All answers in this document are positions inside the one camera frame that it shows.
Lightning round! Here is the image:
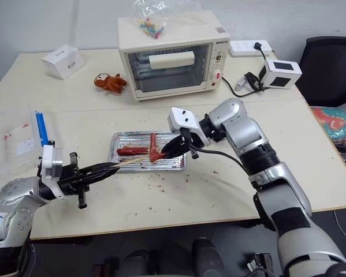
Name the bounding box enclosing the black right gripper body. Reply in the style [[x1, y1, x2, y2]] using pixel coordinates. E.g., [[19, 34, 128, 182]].
[[179, 128, 204, 160]]

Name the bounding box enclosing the white cube with black panels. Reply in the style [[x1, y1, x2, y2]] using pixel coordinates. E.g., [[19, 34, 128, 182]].
[[259, 58, 303, 90]]

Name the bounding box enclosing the brown plush toy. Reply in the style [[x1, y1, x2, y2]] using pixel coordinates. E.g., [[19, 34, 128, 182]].
[[94, 73, 128, 94]]

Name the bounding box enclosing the black oven power cable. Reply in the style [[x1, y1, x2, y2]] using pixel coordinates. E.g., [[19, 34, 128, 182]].
[[221, 72, 266, 98]]

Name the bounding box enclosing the thin wooden skewer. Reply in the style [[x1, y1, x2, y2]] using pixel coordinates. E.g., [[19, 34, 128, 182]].
[[114, 155, 151, 169]]

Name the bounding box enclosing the black metal bracket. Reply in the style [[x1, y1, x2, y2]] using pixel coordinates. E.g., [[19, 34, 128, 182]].
[[245, 252, 275, 274]]

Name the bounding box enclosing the long bent red sausage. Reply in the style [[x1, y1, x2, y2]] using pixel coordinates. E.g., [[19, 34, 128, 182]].
[[148, 132, 167, 164]]

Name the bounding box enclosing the clear container with blue clips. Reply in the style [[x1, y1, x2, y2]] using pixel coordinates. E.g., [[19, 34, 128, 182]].
[[0, 110, 55, 174]]

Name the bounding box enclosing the short red sausage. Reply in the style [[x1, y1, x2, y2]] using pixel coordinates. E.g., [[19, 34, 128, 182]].
[[116, 147, 149, 157]]

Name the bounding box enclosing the white power strip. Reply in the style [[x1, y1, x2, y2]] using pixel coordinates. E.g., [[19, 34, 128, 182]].
[[228, 40, 273, 58]]

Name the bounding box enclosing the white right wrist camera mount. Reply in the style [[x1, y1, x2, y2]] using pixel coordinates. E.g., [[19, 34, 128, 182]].
[[167, 107, 213, 147]]

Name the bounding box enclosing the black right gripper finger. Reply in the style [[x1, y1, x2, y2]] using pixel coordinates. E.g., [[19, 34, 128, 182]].
[[162, 143, 191, 158], [160, 135, 191, 155]]

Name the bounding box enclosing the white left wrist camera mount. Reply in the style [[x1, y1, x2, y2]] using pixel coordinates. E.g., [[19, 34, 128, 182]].
[[38, 144, 65, 200]]

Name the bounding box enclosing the black plug with cable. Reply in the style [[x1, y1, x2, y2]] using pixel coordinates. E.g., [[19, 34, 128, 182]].
[[252, 42, 269, 61]]

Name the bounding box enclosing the small grey adapter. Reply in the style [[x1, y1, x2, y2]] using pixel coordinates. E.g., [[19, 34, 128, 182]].
[[235, 75, 249, 91]]

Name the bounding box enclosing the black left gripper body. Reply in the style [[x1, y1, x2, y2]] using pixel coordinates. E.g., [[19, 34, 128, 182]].
[[56, 152, 90, 209]]

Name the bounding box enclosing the large dark rounded shape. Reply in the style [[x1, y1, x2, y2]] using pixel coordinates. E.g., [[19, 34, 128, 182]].
[[191, 237, 225, 277]]

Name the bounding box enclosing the cream toaster oven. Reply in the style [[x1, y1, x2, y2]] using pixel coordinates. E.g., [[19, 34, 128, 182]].
[[116, 10, 231, 102]]

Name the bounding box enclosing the small dark rounded shape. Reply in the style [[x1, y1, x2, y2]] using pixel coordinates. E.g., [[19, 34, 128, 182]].
[[122, 249, 151, 277]]

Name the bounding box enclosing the silver metal baking tray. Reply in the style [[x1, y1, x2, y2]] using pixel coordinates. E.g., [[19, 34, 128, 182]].
[[108, 130, 188, 173]]

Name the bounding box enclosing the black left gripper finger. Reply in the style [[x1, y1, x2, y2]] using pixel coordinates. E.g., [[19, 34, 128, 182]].
[[80, 170, 119, 184], [79, 162, 122, 175]]

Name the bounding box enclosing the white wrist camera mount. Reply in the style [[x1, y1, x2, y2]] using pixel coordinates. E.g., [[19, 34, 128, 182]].
[[167, 107, 213, 147], [38, 144, 65, 200]]

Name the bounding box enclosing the colourful bag with fish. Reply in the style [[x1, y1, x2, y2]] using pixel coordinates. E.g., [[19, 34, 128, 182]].
[[310, 104, 346, 144]]

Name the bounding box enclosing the small white cardboard box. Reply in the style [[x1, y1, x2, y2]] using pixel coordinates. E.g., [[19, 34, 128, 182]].
[[40, 44, 85, 81]]

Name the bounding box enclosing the black office chair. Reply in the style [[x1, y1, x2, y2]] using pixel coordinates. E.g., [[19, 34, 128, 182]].
[[295, 36, 346, 108]]

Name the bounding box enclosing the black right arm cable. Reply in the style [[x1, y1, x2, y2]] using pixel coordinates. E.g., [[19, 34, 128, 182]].
[[193, 147, 250, 174]]

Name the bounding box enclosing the clear bag of colourful bits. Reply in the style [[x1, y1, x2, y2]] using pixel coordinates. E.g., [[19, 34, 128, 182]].
[[131, 0, 203, 40]]

